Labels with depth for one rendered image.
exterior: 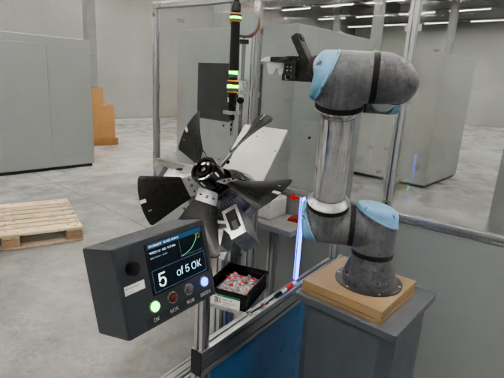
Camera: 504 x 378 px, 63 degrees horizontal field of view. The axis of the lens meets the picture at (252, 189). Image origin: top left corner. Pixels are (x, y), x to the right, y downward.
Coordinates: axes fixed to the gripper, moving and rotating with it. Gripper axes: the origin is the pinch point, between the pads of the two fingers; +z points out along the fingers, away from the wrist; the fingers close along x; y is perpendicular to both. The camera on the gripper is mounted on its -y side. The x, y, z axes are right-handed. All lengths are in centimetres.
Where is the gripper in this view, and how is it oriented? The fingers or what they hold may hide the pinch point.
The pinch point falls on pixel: (268, 58)
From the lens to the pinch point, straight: 155.1
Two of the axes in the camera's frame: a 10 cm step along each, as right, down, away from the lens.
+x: 6.0, -1.8, 7.8
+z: -8.0, -2.0, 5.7
